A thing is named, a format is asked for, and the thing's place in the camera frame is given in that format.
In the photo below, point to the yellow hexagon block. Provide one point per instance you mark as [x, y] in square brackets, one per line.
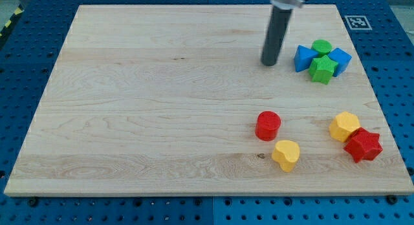
[343, 126]

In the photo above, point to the green cylinder block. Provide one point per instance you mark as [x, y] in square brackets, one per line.
[322, 47]

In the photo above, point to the red star block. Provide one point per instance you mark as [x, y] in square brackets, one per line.
[363, 145]

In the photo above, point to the blue triangle block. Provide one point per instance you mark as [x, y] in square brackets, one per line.
[303, 58]

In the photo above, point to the red cylinder block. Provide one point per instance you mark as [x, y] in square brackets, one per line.
[267, 125]

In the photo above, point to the blue cube block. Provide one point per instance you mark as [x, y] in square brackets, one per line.
[342, 58]

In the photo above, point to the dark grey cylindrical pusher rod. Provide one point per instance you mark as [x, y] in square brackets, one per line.
[277, 26]

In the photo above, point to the white fiducial marker tag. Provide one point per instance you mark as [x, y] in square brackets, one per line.
[356, 22]

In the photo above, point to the green star block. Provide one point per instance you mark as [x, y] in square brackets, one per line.
[322, 69]

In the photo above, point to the yellow black hazard tape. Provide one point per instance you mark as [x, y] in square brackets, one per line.
[12, 22]

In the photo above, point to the yellow heart block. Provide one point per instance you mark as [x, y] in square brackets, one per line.
[286, 153]

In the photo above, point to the light wooden board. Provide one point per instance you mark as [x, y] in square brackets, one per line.
[163, 100]

